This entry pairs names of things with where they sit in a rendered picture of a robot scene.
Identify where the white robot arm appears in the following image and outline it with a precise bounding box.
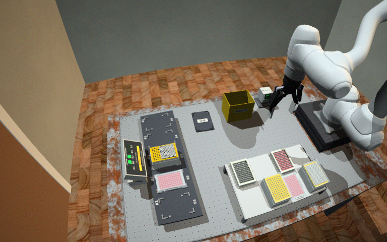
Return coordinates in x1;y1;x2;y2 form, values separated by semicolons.
284;0;387;152

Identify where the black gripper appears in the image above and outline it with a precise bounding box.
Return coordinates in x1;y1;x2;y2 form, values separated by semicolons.
267;75;304;118

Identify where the dark grey rectangular pad with rg label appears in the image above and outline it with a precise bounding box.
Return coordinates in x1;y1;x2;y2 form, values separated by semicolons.
191;111;214;132

